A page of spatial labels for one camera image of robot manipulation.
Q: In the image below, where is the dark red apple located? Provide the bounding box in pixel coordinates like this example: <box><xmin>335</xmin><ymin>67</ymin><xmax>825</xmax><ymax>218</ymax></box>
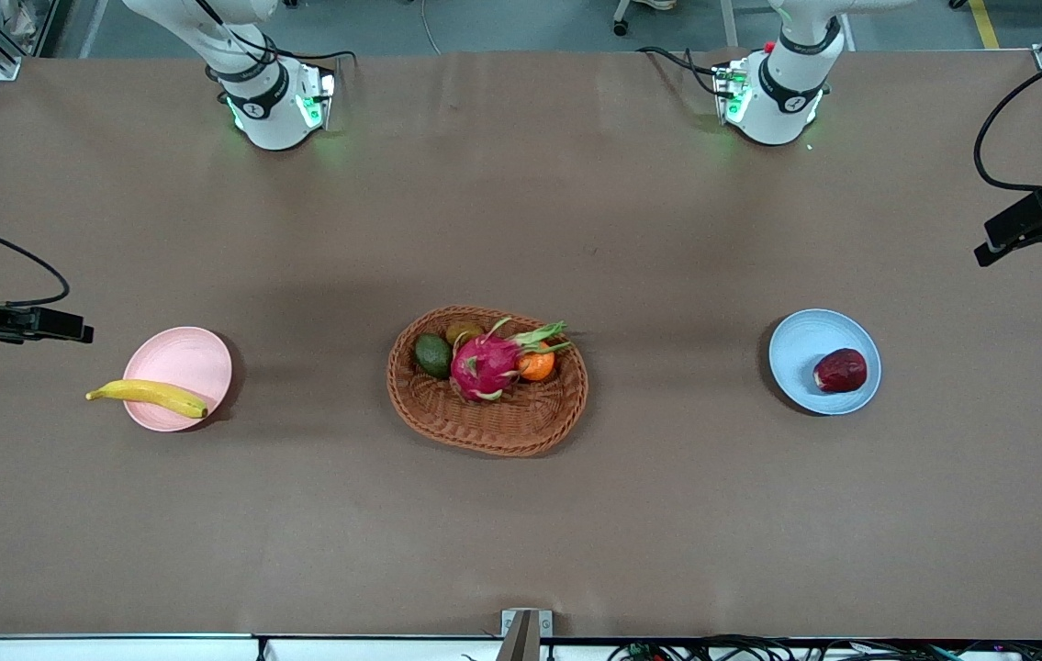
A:
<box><xmin>812</xmin><ymin>348</ymin><xmax>868</xmax><ymax>394</ymax></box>

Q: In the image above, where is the chair wheel base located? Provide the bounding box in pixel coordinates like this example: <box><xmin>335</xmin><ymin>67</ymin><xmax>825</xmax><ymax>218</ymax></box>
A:
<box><xmin>611</xmin><ymin>0</ymin><xmax>679</xmax><ymax>38</ymax></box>

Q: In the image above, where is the pink plate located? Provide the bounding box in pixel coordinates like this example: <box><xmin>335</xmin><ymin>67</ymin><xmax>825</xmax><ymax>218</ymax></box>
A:
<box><xmin>121</xmin><ymin>326</ymin><xmax>234</xmax><ymax>432</ymax></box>

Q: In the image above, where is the yellow banana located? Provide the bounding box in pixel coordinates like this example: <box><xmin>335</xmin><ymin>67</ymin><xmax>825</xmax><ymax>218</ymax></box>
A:
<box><xmin>85</xmin><ymin>378</ymin><xmax>209</xmax><ymax>420</ymax></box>

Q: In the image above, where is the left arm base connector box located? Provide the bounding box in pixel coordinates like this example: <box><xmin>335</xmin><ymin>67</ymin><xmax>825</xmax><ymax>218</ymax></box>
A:
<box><xmin>711</xmin><ymin>55</ymin><xmax>753</xmax><ymax>126</ymax></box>

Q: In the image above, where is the green avocado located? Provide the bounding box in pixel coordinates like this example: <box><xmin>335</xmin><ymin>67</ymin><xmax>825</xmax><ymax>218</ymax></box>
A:
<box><xmin>414</xmin><ymin>332</ymin><xmax>454</xmax><ymax>379</ymax></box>

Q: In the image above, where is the white table edge rail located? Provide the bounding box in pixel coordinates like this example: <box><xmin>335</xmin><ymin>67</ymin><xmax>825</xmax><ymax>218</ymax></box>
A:
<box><xmin>0</xmin><ymin>633</ymin><xmax>503</xmax><ymax>661</ymax></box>

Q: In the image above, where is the black right base cable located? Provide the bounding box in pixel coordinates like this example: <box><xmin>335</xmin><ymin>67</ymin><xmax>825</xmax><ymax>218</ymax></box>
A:
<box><xmin>218</xmin><ymin>0</ymin><xmax>358</xmax><ymax>67</ymax></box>

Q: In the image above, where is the pink dragon fruit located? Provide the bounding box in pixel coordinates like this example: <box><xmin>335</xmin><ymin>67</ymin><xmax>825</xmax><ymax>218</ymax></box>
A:
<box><xmin>450</xmin><ymin>318</ymin><xmax>574</xmax><ymax>403</ymax></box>

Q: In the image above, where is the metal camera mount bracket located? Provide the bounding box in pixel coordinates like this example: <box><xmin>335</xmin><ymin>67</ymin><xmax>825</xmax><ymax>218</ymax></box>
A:
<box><xmin>499</xmin><ymin>608</ymin><xmax>555</xmax><ymax>661</ymax></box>

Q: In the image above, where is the brown wicker basket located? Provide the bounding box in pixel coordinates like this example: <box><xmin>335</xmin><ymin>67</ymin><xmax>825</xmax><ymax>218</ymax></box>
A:
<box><xmin>386</xmin><ymin>306</ymin><xmax>589</xmax><ymax>457</ymax></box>

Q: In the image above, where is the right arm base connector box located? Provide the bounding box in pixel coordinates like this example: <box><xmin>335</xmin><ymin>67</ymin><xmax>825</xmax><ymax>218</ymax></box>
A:
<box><xmin>294</xmin><ymin>62</ymin><xmax>340</xmax><ymax>131</ymax></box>

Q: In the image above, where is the black base cable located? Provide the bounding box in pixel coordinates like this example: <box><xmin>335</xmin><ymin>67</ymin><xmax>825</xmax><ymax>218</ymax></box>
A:
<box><xmin>218</xmin><ymin>0</ymin><xmax>358</xmax><ymax>67</ymax></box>
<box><xmin>635</xmin><ymin>44</ymin><xmax>725</xmax><ymax>95</ymax></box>

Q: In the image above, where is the black left base cable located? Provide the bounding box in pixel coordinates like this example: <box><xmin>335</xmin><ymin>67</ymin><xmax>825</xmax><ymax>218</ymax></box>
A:
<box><xmin>635</xmin><ymin>44</ymin><xmax>725</xmax><ymax>95</ymax></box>

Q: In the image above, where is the orange fruit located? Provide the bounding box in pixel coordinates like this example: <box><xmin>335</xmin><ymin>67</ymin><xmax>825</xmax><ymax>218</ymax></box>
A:
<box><xmin>518</xmin><ymin>342</ymin><xmax>558</xmax><ymax>382</ymax></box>

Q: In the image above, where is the brown table cover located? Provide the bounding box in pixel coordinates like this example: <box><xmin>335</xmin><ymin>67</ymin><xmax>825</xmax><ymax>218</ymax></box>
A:
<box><xmin>0</xmin><ymin>48</ymin><xmax>1042</xmax><ymax>642</ymax></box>

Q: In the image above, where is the light blue plate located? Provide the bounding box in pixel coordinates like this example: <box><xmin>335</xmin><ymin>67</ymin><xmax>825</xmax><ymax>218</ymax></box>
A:
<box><xmin>767</xmin><ymin>308</ymin><xmax>882</xmax><ymax>416</ymax></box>

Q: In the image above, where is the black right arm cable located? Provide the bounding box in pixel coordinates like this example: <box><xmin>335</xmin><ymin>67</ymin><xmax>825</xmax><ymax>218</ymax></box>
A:
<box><xmin>0</xmin><ymin>224</ymin><xmax>72</xmax><ymax>309</ymax></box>

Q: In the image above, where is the bundle of floor cables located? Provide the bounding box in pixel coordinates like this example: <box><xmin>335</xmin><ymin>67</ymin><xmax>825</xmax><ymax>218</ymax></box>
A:
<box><xmin>606</xmin><ymin>633</ymin><xmax>1042</xmax><ymax>661</ymax></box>

